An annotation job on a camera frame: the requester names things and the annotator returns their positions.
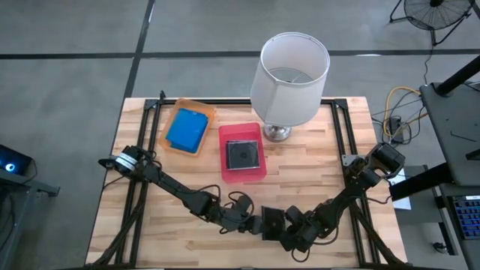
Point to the black floor fan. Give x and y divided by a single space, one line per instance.
435 15

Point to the white shade table lamp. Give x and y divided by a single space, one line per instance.
288 93

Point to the glossy black jewel case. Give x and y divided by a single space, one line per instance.
243 154

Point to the grey jewel case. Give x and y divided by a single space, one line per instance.
273 223

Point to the pink translucent plastic bin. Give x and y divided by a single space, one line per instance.
240 131

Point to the grey metal cart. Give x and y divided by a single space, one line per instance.
457 131

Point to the black stand pole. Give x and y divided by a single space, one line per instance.
459 77

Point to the blue plastic disc case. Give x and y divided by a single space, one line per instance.
187 129

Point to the white paper sheet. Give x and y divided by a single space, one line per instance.
403 203

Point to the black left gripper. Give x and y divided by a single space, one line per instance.
234 222

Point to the small black caster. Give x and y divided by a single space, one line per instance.
439 246

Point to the black side desk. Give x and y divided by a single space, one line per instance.
420 183

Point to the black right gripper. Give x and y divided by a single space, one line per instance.
307 232

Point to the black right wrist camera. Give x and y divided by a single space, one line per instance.
295 214

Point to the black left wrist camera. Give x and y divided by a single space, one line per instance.
242 204

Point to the grey metal shelf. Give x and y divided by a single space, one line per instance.
22 182

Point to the black aluminium table frame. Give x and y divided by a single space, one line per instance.
232 101

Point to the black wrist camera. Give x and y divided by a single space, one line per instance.
242 204
295 214

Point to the backlit computer keyboard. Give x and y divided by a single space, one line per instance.
468 217

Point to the orange translucent plastic bin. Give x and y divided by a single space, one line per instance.
183 104

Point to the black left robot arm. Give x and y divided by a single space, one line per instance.
168 185

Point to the black device blue light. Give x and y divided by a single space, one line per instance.
11 165

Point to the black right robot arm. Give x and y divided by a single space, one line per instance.
360 183

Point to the black power strip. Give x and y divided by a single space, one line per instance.
394 123

